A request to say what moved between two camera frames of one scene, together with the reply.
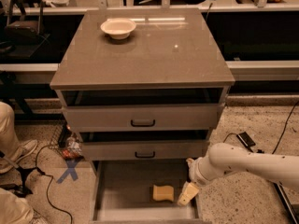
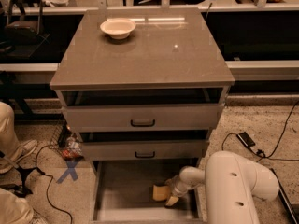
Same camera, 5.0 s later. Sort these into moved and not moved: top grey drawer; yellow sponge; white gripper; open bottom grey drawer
Moved: white gripper
Not moved: yellow sponge; top grey drawer; open bottom grey drawer
